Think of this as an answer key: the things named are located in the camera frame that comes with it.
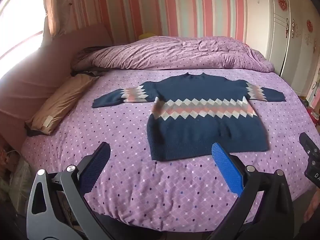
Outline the pink padded headboard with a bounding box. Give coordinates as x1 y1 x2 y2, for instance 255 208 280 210
0 24 113 155

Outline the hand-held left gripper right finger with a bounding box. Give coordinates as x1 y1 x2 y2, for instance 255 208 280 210
206 142 295 240

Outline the bed with purple dotted sheet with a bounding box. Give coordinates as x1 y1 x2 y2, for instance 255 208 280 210
21 65 317 232

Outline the bright window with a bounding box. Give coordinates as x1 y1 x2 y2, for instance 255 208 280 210
0 0 48 80

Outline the purple dotted duvet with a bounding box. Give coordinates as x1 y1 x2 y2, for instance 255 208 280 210
71 36 275 77

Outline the white floral wardrobe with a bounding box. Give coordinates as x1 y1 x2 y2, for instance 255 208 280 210
246 0 320 95

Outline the orange curtain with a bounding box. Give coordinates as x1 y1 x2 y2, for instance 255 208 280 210
44 0 83 37

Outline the navy diamond-band knit sweater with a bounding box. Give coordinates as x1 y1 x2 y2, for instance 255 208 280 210
92 72 287 162

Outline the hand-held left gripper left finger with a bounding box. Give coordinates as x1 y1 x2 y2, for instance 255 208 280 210
26 142 118 240

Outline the crumpled pale cloth pile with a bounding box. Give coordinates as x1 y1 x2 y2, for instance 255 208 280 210
0 145 33 215

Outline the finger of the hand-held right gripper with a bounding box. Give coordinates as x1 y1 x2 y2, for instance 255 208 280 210
299 132 320 159

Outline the tan pillow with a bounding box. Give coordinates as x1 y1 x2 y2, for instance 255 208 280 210
25 74 100 137

